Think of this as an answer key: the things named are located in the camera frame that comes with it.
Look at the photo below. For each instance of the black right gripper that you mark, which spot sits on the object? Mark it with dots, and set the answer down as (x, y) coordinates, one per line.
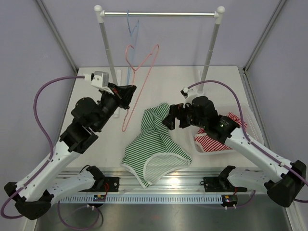
(178, 111)

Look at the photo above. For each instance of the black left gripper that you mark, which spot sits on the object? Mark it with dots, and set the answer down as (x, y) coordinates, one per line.
(125, 93)

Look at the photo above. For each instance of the green striped tank top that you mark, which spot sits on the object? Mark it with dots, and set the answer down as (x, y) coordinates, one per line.
(153, 153)

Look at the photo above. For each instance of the red striped tank top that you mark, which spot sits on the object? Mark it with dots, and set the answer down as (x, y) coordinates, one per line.
(208, 145)

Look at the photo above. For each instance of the blue wire hanger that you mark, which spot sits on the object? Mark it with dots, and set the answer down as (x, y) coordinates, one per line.
(133, 33)

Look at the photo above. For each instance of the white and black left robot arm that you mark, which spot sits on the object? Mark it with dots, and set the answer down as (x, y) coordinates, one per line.
(36, 193)

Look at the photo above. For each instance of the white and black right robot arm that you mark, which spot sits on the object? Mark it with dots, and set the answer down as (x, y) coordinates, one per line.
(279, 178)

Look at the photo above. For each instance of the white plastic basket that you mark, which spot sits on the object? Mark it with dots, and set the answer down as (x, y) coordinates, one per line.
(252, 130)

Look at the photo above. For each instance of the white and silver clothes rack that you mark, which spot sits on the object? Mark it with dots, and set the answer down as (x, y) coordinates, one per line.
(101, 14)

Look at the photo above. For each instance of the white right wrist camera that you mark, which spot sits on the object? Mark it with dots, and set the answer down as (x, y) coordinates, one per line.
(189, 94)

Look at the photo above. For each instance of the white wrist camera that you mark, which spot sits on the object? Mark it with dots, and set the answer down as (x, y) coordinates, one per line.
(189, 94)
(99, 80)

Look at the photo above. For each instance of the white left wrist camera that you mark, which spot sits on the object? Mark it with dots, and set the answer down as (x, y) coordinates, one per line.
(99, 80)

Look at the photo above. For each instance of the left aluminium frame post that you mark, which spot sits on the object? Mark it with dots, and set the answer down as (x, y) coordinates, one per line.
(57, 36)

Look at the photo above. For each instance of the aluminium frame post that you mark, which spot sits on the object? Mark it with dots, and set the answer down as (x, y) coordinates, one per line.
(57, 36)
(265, 33)

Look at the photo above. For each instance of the white slotted cable duct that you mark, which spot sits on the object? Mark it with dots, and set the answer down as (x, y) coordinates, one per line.
(143, 199)

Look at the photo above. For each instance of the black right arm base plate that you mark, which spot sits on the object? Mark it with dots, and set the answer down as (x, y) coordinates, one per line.
(213, 184)

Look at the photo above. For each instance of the right aluminium frame post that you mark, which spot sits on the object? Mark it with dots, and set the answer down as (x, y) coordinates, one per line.
(265, 33)

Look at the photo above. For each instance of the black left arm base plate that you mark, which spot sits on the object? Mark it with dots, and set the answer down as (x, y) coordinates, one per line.
(111, 184)

